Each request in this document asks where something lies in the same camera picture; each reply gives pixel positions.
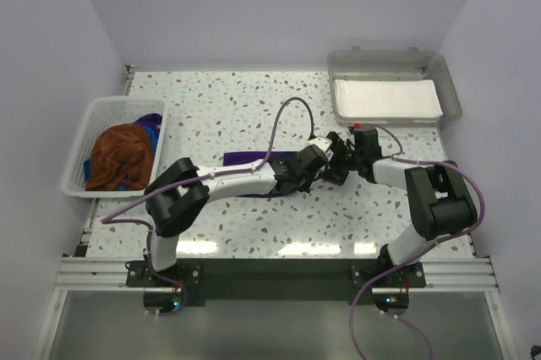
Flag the purple towel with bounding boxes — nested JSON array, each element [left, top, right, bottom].
[[134, 113, 162, 151], [220, 151, 303, 198]]

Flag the brown towel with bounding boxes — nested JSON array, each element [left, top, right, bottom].
[[85, 123, 155, 192]]

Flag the blue towel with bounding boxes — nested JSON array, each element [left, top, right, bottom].
[[83, 158, 91, 183]]

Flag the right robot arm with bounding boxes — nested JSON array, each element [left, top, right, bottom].
[[323, 127, 478, 286]]

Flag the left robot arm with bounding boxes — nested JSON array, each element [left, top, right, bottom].
[[145, 138, 331, 286]]

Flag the white folded towel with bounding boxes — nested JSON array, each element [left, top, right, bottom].
[[334, 79, 443, 119]]

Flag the clear plastic bin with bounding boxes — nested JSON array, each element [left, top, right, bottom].
[[327, 48, 462, 125]]

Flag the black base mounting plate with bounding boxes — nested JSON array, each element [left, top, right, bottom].
[[125, 257, 428, 308]]

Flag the purple towel in basket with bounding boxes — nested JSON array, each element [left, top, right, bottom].
[[134, 113, 162, 151]]

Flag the white plastic laundry basket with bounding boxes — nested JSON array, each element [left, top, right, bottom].
[[61, 95, 168, 199]]

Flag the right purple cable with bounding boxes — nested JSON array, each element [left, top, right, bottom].
[[348, 123, 486, 360]]

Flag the purple cable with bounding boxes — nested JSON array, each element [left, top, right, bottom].
[[101, 97, 316, 317], [348, 123, 486, 360]]

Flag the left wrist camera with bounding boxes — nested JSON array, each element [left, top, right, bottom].
[[308, 136, 332, 153]]

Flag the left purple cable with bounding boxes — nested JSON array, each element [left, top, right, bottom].
[[101, 97, 316, 317]]

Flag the aluminium rail frame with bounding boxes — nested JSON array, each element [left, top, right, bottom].
[[53, 64, 502, 293]]

